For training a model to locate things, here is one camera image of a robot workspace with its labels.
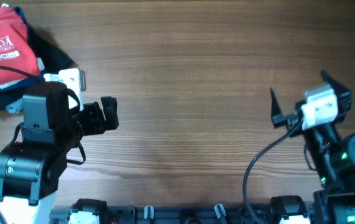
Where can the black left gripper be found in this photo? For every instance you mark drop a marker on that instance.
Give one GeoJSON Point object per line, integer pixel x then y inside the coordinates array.
{"type": "Point", "coordinates": [97, 117]}

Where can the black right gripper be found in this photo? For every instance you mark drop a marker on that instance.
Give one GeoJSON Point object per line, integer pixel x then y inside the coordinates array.
{"type": "Point", "coordinates": [343, 96]}

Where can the red soccer t-shirt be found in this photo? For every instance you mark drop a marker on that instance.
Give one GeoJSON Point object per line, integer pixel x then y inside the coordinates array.
{"type": "Point", "coordinates": [6, 46]}

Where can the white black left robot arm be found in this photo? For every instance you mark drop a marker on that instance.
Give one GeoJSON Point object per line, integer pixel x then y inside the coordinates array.
{"type": "Point", "coordinates": [32, 163]}

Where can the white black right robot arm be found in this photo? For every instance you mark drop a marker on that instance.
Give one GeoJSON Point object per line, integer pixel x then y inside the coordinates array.
{"type": "Point", "coordinates": [334, 161]}

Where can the white black printed folded shirt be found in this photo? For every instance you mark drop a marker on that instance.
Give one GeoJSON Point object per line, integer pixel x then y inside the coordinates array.
{"type": "Point", "coordinates": [18, 83]}

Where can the grey folded shirt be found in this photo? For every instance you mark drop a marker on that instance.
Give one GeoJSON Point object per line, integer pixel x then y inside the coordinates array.
{"type": "Point", "coordinates": [15, 107]}

